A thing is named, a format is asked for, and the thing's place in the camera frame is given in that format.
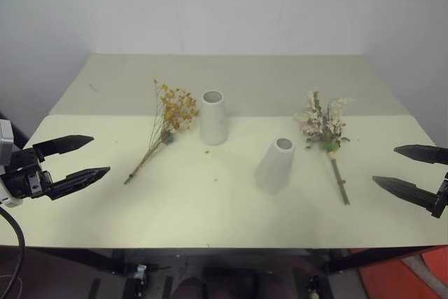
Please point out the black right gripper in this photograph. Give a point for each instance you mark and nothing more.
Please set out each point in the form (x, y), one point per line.
(446, 180)

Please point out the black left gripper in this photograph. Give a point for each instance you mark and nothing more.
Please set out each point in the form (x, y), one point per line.
(21, 177)

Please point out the ribbed white vase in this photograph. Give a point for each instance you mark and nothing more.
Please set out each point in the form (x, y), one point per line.
(274, 169)

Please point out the smooth white vase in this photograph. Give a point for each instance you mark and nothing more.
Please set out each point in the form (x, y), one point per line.
(212, 124)

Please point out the pink white dried flower bunch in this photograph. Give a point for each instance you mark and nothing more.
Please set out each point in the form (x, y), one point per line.
(323, 122)

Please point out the yellow dried flower bunch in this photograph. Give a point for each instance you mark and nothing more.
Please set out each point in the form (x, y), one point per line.
(176, 106)

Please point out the small white clamp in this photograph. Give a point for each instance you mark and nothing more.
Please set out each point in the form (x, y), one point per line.
(140, 271)

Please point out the dark brown rounded shape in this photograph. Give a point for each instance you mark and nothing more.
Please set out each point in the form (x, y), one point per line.
(188, 288)

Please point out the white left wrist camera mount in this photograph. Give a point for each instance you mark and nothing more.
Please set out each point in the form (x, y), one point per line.
(5, 138)

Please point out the black table frame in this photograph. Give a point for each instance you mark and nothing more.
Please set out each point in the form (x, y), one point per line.
(367, 257)

